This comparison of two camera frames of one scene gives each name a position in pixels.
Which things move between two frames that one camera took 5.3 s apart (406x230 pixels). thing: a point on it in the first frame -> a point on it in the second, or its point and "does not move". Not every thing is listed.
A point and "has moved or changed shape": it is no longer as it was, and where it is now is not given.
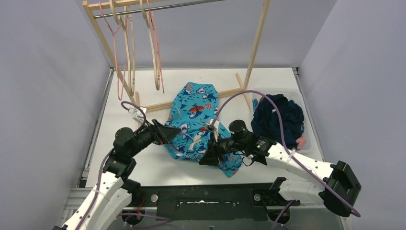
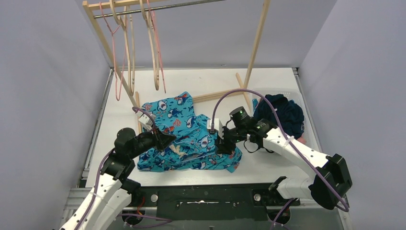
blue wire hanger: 180,115 -> 187,143
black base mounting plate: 208,201 does not move
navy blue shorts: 266,121 does not move
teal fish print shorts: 190,106 has moved or changed shape
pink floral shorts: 301,141 does not move
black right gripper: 212,154 -> 224,145
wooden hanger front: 132,91 does not move
